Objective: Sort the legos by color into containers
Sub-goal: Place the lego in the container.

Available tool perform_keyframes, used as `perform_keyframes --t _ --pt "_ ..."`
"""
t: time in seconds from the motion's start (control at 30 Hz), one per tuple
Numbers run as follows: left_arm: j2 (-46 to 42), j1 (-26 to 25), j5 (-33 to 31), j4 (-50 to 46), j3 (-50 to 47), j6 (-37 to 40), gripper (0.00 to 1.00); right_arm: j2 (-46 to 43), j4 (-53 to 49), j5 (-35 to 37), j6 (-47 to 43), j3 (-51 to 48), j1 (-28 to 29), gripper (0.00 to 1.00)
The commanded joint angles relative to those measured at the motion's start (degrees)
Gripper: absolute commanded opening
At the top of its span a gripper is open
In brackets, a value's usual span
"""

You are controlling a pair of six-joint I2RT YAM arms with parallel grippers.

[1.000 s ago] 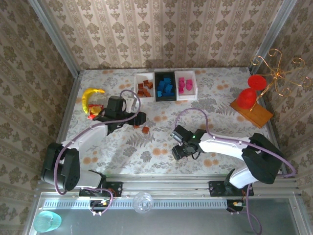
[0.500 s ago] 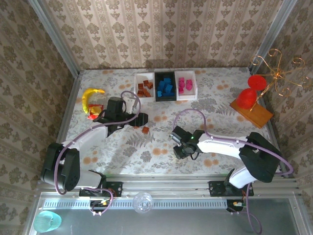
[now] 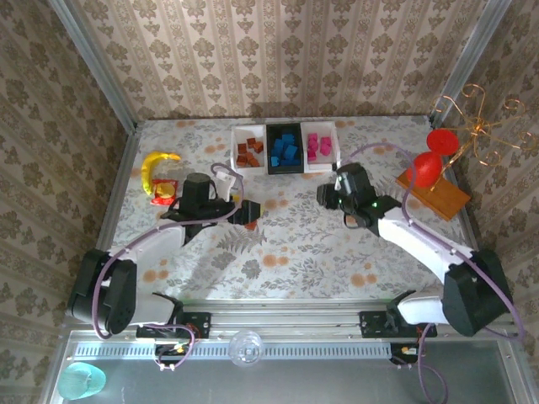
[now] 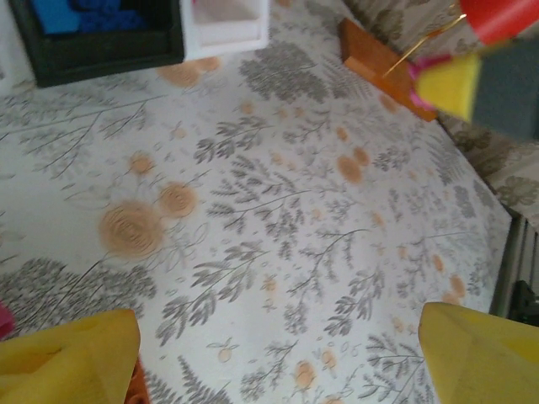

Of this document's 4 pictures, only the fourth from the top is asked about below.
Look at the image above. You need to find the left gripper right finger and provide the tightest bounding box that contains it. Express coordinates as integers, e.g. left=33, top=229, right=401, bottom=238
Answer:
left=420, top=300, right=539, bottom=404

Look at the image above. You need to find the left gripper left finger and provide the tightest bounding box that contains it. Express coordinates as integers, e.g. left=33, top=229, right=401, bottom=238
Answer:
left=0, top=309, right=141, bottom=404

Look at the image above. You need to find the blue lego brick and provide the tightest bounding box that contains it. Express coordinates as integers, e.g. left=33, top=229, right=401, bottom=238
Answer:
left=32, top=0, right=82, bottom=35
left=69, top=0, right=170, bottom=35

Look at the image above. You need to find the red plastic cup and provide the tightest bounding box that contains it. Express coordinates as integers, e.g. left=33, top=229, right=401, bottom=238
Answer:
left=458, top=0, right=539, bottom=47

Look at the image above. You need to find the orange lego brick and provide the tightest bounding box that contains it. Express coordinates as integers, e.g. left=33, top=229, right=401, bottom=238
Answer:
left=125, top=360, right=149, bottom=404

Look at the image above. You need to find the brown wooden base block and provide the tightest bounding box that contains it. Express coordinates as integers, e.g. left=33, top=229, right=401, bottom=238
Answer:
left=339, top=19, right=439, bottom=123

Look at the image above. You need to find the white rectangular container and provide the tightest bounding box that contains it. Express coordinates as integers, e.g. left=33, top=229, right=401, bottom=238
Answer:
left=179, top=0, right=270, bottom=60

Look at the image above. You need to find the black rectangular container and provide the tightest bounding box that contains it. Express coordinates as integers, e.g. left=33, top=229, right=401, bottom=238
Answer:
left=8, top=0, right=187, bottom=88

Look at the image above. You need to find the gold wire stand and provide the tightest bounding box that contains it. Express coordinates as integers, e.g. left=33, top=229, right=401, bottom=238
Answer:
left=381, top=12, right=468, bottom=79

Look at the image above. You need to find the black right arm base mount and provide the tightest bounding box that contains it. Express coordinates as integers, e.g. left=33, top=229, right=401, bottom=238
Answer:
left=510, top=278, right=539, bottom=328

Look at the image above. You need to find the aluminium frame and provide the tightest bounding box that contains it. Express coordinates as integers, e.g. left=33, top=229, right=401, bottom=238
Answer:
left=490, top=201, right=539, bottom=329

